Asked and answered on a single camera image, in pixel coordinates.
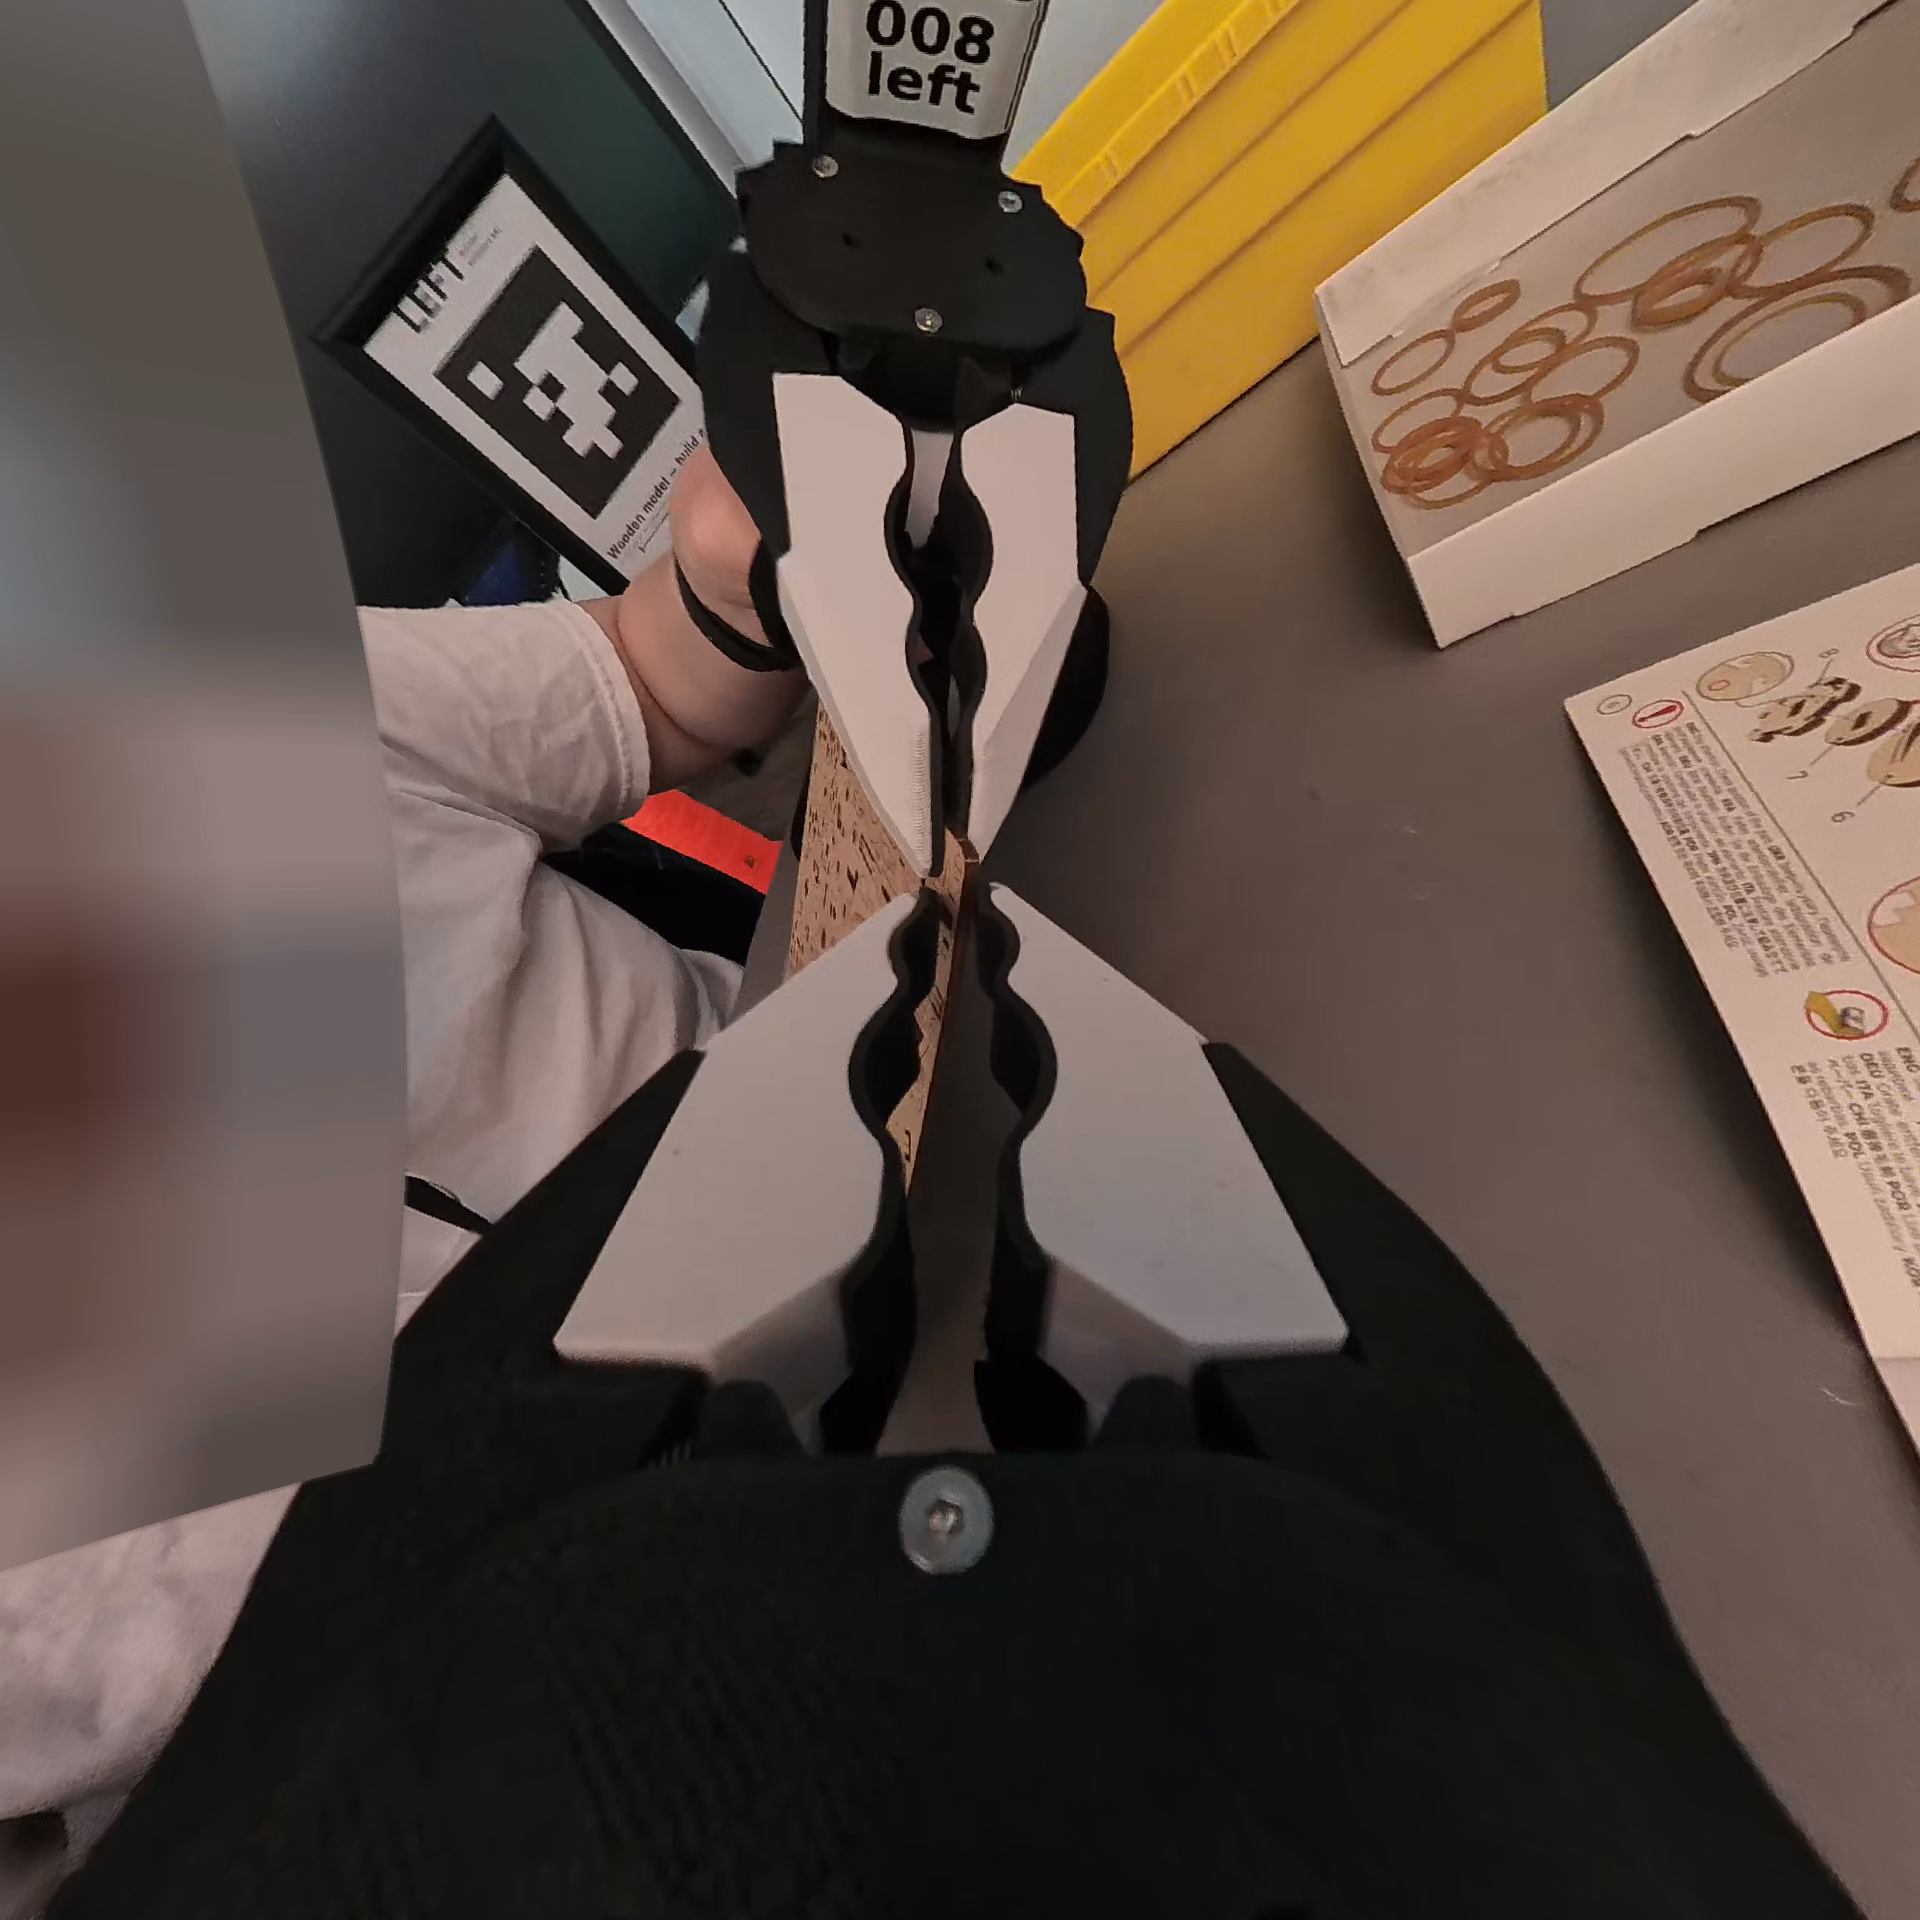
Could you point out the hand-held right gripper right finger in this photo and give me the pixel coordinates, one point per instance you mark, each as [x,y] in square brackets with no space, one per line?
[1170,1215]

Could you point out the yellow plastic bin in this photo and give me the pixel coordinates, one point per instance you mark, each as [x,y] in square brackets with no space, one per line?
[1276,182]

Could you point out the framed black white marker sign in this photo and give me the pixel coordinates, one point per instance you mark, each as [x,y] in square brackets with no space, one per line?
[556,375]

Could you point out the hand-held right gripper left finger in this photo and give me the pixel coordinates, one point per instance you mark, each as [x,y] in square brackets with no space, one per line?
[735,1215]

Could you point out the pile of wooden rings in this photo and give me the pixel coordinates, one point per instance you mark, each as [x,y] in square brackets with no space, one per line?
[1436,455]

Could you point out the red plastic object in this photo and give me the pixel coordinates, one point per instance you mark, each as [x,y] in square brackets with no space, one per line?
[690,834]

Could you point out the white cardboard box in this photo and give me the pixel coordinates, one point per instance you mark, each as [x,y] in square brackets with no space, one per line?
[1500,586]

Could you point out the person's left hand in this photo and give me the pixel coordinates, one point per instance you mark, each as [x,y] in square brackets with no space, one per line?
[715,556]

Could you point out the printed instruction booklet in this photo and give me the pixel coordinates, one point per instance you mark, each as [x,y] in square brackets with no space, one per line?
[1724,902]

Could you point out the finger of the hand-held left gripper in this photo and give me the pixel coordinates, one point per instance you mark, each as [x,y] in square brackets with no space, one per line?
[1035,570]
[839,570]

